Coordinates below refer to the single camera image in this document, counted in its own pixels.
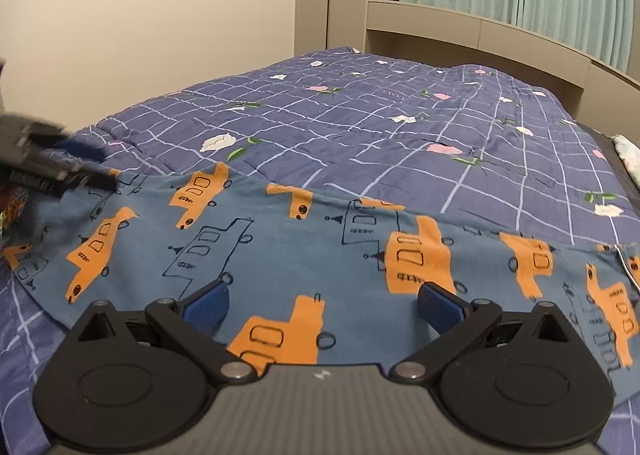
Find white floral cloth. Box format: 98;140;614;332
613;134;640;183

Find colourful patterned object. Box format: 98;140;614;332
0;185;28;238

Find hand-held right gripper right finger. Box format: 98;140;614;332
390;281;581;384

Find blue pants with orange print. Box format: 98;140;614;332
0;162;640;386

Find beige headboard cabinet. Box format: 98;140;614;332
364;0;640;128

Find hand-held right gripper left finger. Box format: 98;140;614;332
67;281;258;384

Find purple plaid floral blanket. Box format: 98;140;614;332
0;47;640;455

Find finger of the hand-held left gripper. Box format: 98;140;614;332
50;139;107;164
59;166;119;194

